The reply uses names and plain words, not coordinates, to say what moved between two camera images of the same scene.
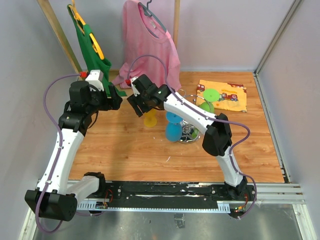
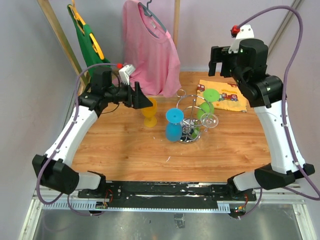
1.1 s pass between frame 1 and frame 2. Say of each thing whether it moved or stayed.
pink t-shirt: stayed
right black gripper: moved
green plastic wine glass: stayed
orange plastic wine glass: stayed
